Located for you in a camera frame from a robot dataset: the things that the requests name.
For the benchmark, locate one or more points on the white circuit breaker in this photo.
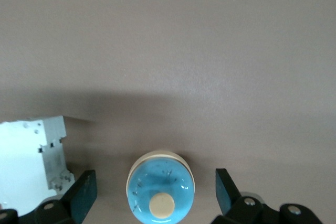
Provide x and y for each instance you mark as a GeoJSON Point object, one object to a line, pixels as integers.
{"type": "Point", "coordinates": [21, 155]}

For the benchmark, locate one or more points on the brown table mat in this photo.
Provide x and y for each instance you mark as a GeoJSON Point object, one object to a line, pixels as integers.
{"type": "Point", "coordinates": [183, 51]}

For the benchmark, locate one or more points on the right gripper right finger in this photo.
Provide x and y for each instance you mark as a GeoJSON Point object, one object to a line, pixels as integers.
{"type": "Point", "coordinates": [236, 211]}

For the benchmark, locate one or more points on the blue round knob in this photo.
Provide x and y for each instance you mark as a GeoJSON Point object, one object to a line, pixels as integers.
{"type": "Point", "coordinates": [157, 179]}

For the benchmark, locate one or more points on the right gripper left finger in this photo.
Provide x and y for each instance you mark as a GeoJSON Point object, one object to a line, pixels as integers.
{"type": "Point", "coordinates": [81, 197]}

